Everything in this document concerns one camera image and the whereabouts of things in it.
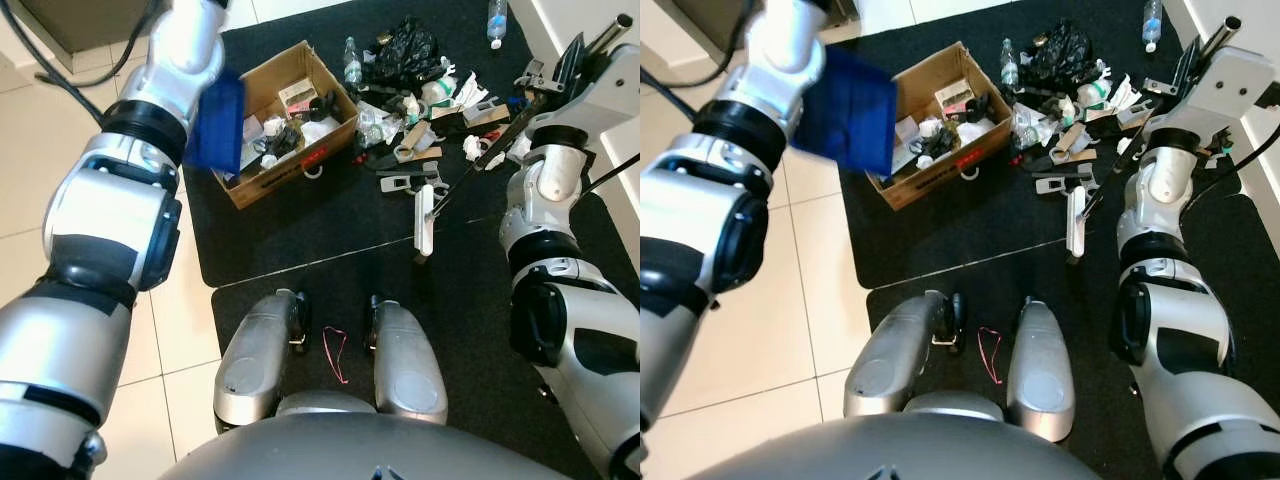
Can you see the dark grey cabinet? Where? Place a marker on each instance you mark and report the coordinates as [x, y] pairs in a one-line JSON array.
[[715, 20], [80, 25]]

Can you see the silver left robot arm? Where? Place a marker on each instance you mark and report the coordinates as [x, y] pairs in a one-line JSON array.
[[110, 210], [700, 200]]

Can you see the grey plastic holder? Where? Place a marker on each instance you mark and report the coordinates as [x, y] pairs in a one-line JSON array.
[[410, 183], [1060, 183]]

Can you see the large black floor mat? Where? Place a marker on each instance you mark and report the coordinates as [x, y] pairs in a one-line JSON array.
[[960, 240], [330, 235]]

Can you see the grey robot torso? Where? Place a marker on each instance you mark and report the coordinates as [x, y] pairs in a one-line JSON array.
[[900, 450], [350, 450]]

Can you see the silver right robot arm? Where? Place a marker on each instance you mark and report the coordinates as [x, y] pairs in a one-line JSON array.
[[580, 330], [1180, 340]]

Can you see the open brown cardboard box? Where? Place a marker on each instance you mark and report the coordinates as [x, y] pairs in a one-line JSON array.
[[940, 185], [290, 185]]

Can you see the brown cardboard scrap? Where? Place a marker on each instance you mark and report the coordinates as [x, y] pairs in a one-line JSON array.
[[415, 148], [1067, 142]]

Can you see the clear bottle with blue label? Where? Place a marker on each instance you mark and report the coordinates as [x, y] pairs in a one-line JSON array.
[[497, 20], [1152, 22]]

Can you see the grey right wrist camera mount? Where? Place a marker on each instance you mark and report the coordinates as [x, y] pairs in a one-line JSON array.
[[605, 95], [1215, 95]]

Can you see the clear bottle with green label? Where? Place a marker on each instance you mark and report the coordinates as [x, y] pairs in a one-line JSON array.
[[352, 65], [1009, 68]]

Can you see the silver right robot leg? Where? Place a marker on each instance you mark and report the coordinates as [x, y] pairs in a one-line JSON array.
[[410, 360], [1040, 370]]

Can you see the black plastic rubbish bag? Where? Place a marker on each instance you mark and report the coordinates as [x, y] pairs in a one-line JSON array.
[[1062, 50], [405, 50]]

